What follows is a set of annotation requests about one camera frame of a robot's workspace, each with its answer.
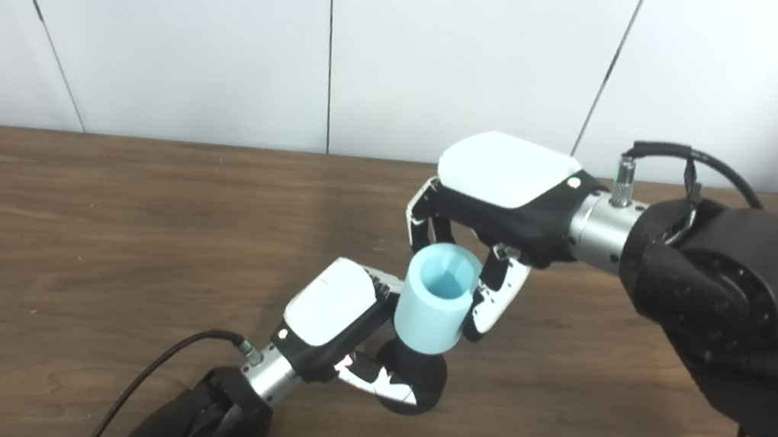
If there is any light blue cylinder cup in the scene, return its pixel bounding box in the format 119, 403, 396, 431
390, 237, 487, 361

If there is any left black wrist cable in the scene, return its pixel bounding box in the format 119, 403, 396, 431
85, 313, 266, 437

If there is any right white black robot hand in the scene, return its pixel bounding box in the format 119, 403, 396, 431
388, 120, 612, 358

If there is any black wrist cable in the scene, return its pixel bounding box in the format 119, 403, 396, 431
576, 135, 778, 437
85, 313, 266, 437

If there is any black funnel-shaped nozzle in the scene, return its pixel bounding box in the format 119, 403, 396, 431
368, 331, 452, 420

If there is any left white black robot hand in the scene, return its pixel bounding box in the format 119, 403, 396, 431
264, 249, 440, 409

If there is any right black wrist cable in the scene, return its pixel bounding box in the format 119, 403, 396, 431
576, 135, 778, 437

